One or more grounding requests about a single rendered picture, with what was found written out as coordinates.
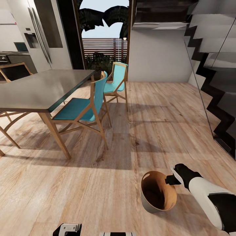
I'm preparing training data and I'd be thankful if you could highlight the trash can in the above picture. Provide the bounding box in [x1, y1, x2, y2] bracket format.
[141, 170, 177, 213]

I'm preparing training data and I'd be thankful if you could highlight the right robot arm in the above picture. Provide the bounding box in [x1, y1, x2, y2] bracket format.
[165, 163, 236, 236]

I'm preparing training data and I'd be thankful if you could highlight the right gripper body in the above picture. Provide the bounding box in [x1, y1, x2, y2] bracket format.
[167, 174, 182, 185]

